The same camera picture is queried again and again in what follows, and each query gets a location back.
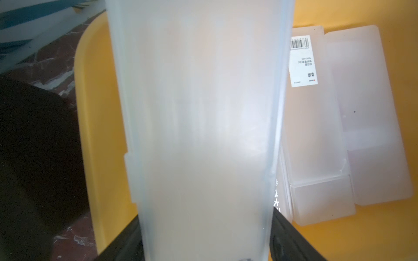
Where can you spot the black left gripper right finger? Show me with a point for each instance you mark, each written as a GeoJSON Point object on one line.
{"type": "Point", "coordinates": [287, 244]}

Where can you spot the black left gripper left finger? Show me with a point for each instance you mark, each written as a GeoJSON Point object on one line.
{"type": "Point", "coordinates": [127, 246]}

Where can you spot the clear pencil case labelled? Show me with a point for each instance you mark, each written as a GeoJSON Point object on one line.
{"type": "Point", "coordinates": [315, 153]}

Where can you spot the yellow plastic tray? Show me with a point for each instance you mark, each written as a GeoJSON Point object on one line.
{"type": "Point", "coordinates": [383, 232]}

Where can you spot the yellow black toolbox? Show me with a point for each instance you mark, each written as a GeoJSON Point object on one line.
{"type": "Point", "coordinates": [43, 186]}

